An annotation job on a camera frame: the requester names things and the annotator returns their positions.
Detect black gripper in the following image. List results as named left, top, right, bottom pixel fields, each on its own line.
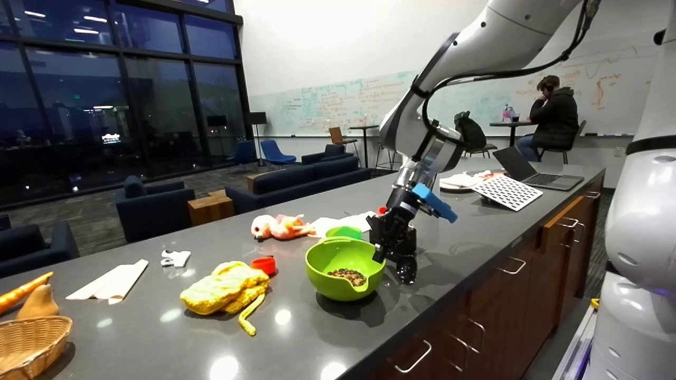
left=367, top=165, right=422, bottom=286

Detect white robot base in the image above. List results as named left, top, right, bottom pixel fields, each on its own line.
left=586, top=6, right=676, bottom=380

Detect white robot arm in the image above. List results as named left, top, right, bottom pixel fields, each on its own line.
left=367, top=0, right=601, bottom=283

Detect coffee beans in bowl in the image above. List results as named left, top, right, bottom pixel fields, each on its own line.
left=328, top=268, right=365, bottom=288

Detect green plastic bowl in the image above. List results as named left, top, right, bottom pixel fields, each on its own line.
left=304, top=237, right=385, bottom=303

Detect small green lid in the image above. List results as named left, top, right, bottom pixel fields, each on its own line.
left=325, top=226, right=364, bottom=241

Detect white cloth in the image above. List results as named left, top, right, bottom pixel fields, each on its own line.
left=310, top=211, right=375, bottom=237

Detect white plate stack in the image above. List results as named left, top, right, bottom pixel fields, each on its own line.
left=439, top=171, right=485, bottom=193

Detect dark blue sofa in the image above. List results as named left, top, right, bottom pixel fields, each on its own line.
left=226, top=156, right=370, bottom=214

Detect pink white plush toy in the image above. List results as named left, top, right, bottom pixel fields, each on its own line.
left=251, top=215, right=313, bottom=241

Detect small red cup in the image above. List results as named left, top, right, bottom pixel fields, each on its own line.
left=251, top=255, right=278, bottom=277

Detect white keyboard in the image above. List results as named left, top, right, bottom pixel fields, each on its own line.
left=478, top=175, right=543, bottom=211

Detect brown cabinet front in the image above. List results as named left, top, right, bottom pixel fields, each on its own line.
left=340, top=173, right=604, bottom=380

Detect black backpack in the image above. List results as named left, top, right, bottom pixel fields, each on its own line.
left=455, top=113, right=486, bottom=153

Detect grey laptop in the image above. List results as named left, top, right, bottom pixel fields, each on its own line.
left=495, top=146, right=582, bottom=193

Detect yellow cloth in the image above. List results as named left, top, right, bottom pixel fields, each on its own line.
left=180, top=263, right=270, bottom=335

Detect wooden side table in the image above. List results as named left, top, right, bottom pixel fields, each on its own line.
left=188, top=191, right=235, bottom=226

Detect crumpled clear wrapper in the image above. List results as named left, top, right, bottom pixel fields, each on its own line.
left=161, top=249, right=191, bottom=268

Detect seated person in dark jacket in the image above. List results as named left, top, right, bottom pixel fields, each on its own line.
left=516, top=74, right=580, bottom=163

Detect dark armchair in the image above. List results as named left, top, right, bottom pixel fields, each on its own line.
left=116, top=175, right=195, bottom=244

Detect folded white paper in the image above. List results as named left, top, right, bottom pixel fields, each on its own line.
left=71, top=259, right=149, bottom=304

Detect wicker basket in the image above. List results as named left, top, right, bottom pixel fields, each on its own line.
left=0, top=314, right=72, bottom=380

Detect orange baguette toy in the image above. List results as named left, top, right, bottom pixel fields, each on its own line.
left=0, top=273, right=53, bottom=314

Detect blue wrist camera box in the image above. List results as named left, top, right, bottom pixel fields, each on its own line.
left=413, top=181, right=458, bottom=225

